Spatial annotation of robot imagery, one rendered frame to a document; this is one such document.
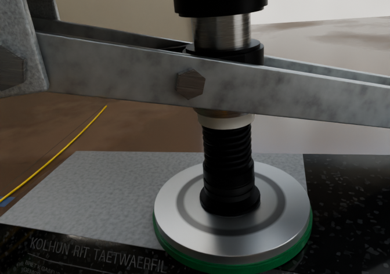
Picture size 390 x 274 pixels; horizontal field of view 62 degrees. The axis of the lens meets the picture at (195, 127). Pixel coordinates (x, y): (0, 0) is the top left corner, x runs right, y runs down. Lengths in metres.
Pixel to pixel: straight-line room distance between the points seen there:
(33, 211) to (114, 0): 5.19
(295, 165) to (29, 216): 0.44
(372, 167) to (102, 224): 0.44
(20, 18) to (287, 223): 0.35
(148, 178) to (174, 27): 4.87
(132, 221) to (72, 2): 5.59
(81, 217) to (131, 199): 0.08
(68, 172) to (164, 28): 4.86
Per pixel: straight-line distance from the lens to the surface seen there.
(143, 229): 0.48
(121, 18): 5.64
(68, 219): 0.54
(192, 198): 0.47
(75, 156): 0.71
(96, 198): 0.56
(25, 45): 0.28
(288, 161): 0.61
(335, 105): 0.40
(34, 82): 0.28
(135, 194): 0.55
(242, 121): 0.38
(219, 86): 0.32
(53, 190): 0.62
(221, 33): 0.35
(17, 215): 0.59
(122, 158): 0.66
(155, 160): 0.63
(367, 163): 0.63
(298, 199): 0.47
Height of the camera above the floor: 1.13
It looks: 24 degrees down
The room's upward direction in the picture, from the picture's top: 5 degrees counter-clockwise
